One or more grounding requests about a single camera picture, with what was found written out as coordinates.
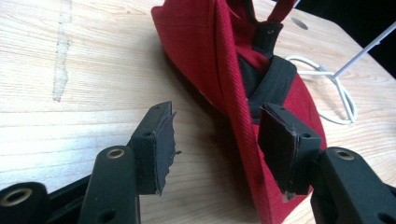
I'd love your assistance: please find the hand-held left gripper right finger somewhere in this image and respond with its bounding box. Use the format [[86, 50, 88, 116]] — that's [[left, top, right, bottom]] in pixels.
[[257, 103, 396, 224]]

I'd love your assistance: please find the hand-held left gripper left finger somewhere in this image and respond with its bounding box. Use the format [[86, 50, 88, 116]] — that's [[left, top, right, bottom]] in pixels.
[[78, 101, 182, 224]]

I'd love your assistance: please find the red baseball cap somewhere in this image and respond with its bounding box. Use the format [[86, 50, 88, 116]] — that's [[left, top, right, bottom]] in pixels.
[[150, 0, 328, 224]]

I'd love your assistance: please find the white wire stand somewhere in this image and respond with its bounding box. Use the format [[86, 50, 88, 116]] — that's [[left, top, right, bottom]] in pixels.
[[284, 21, 396, 125]]

